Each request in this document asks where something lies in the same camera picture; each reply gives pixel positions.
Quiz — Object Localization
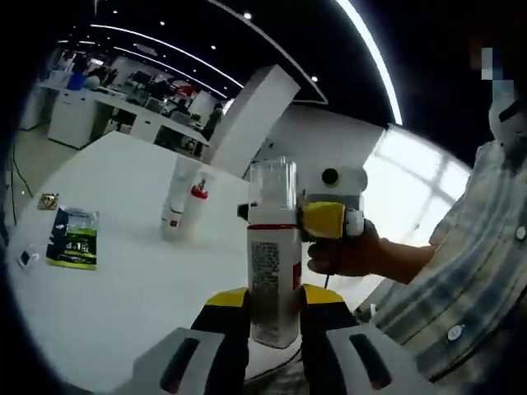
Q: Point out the white square pillar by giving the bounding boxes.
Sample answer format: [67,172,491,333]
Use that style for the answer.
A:
[209,63,305,181]

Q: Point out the small gold wrapped item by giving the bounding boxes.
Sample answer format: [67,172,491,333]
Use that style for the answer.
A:
[36,193,61,211]

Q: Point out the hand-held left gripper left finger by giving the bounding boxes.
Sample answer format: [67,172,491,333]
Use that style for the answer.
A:
[131,286,252,395]

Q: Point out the long ceiling light strip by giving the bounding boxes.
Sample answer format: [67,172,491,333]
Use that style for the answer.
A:
[336,0,404,125]

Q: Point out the bright window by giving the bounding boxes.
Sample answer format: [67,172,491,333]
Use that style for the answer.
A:
[361,126,471,232]

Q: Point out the long white office desk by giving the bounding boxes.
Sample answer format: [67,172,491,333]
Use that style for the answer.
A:
[38,80,212,154]

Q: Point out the white skincare bottle clear cap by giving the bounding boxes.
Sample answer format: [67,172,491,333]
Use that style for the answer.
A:
[245,156,304,351]

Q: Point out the red collar skincare spray bottle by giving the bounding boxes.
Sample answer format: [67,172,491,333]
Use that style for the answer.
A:
[188,178,210,239]

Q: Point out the person in plaid shirt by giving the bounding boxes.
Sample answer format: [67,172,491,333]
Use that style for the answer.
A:
[356,142,527,382]

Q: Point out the tall white skincare tube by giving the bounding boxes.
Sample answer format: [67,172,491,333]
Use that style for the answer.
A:
[161,157,203,243]

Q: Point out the dark green printed packet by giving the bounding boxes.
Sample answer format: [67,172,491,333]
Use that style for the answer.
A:
[44,207,100,272]

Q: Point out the person's right hand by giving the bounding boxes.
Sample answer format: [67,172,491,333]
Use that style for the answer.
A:
[306,219,390,281]

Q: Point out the white chest device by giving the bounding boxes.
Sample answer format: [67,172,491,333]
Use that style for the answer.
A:
[487,98,527,147]

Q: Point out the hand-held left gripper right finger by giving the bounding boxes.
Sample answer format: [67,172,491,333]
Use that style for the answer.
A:
[299,283,440,395]

